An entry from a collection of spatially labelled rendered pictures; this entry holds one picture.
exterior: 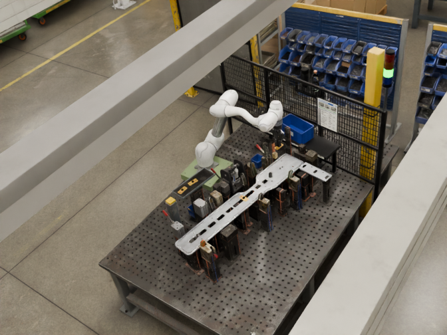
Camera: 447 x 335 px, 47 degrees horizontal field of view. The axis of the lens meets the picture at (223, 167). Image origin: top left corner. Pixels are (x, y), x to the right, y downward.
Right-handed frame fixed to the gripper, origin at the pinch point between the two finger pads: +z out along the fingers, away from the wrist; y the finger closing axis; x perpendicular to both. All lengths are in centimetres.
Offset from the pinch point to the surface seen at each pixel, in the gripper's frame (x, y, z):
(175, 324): -142, -3, 105
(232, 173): -41.5, -16.5, 13.2
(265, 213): -44, 21, 36
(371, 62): 58, 48, -63
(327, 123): 54, 11, 9
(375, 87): 58, 52, -42
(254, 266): -78, 36, 58
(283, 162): 7.8, -2.9, 29.0
